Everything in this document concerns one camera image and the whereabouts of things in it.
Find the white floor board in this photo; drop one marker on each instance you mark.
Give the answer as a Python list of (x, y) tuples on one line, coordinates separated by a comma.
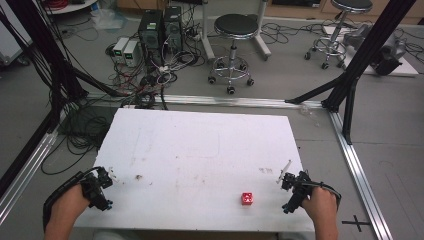
[(408, 69)]

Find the long aluminium floor rail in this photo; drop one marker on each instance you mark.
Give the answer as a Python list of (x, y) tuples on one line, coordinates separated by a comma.
[(233, 101)]

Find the red dice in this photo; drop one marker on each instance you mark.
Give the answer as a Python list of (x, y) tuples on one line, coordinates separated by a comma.
[(247, 198)]

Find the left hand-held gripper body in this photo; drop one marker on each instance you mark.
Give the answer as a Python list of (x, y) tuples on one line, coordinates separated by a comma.
[(96, 190)]

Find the black round stool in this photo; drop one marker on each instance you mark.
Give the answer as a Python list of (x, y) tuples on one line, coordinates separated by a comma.
[(236, 26), (351, 4)]

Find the white round table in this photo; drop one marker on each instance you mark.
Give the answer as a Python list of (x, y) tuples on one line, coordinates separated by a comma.
[(71, 7)]

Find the white power supply box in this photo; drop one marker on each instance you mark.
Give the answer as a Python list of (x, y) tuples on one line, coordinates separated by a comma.
[(119, 48), (131, 53)]

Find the clear plastic bag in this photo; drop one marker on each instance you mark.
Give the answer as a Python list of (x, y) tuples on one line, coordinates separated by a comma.
[(106, 18)]

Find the black computer tower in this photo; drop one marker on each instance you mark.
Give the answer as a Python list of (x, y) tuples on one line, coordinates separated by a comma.
[(173, 30), (150, 33)]

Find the white stand frame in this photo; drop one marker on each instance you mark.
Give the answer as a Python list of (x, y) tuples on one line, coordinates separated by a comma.
[(206, 40)]

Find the black frame post with braces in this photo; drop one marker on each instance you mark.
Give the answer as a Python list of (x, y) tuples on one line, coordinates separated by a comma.
[(373, 50)]

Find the person's right hand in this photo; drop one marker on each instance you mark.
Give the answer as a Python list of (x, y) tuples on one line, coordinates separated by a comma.
[(321, 205)]

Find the person's left hand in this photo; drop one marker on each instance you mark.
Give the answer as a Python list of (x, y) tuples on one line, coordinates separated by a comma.
[(68, 208)]

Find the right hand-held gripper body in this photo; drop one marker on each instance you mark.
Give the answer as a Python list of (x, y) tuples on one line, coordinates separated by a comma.
[(296, 188)]

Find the grey machine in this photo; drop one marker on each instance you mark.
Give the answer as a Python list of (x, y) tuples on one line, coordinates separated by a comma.
[(386, 50)]

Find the black floor beam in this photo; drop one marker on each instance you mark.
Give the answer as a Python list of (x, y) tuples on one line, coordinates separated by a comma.
[(23, 157)]

